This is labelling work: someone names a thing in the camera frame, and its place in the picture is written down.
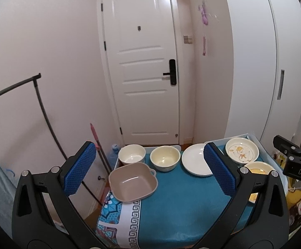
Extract yellow cream plate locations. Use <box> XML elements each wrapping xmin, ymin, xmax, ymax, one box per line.
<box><xmin>245</xmin><ymin>161</ymin><xmax>275</xmax><ymax>175</ymax></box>

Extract cream duck plate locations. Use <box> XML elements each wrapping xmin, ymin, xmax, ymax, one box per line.
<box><xmin>225</xmin><ymin>137</ymin><xmax>259</xmax><ymax>165</ymax></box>

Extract large white plate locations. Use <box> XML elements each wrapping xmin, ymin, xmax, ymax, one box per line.
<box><xmin>181</xmin><ymin>143</ymin><xmax>213</xmax><ymax>177</ymax></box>

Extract pink square handled bowl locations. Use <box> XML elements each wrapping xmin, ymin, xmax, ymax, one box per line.
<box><xmin>109</xmin><ymin>162</ymin><xmax>158</xmax><ymax>203</ymax></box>

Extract cream duck bowl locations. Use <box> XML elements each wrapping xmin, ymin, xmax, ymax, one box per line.
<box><xmin>150</xmin><ymin>146</ymin><xmax>181</xmax><ymax>172</ymax></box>

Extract white bowl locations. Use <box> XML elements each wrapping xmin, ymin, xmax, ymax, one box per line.
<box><xmin>118</xmin><ymin>144</ymin><xmax>146</xmax><ymax>165</ymax></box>

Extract white wardrobe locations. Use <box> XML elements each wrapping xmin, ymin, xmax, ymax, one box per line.
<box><xmin>225</xmin><ymin>0</ymin><xmax>301</xmax><ymax>153</ymax></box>

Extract teal patterned tablecloth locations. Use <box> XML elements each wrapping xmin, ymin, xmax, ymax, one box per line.
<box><xmin>96</xmin><ymin>144</ymin><xmax>264</xmax><ymax>249</ymax></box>

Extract white table edge guard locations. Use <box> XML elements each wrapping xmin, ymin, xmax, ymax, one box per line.
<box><xmin>118</xmin><ymin>134</ymin><xmax>280</xmax><ymax>197</ymax></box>

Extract blue water jug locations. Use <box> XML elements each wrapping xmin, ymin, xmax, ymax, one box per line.
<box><xmin>107</xmin><ymin>144</ymin><xmax>120</xmax><ymax>170</ymax></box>

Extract black clothes rack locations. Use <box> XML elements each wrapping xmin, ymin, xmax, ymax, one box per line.
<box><xmin>0</xmin><ymin>73</ymin><xmax>103</xmax><ymax>206</ymax></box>

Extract white door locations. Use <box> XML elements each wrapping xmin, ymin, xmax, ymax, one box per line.
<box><xmin>103</xmin><ymin>0</ymin><xmax>179</xmax><ymax>145</ymax></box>

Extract pink handled mop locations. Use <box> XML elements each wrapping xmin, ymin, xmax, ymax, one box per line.
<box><xmin>90</xmin><ymin>123</ymin><xmax>112</xmax><ymax>174</ymax></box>

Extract black door handle lock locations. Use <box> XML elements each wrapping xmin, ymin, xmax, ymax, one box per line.
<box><xmin>163</xmin><ymin>59</ymin><xmax>177</xmax><ymax>86</ymax></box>

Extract purple wall decoration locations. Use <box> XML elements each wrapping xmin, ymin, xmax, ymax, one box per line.
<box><xmin>198</xmin><ymin>0</ymin><xmax>208</xmax><ymax>56</ymax></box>

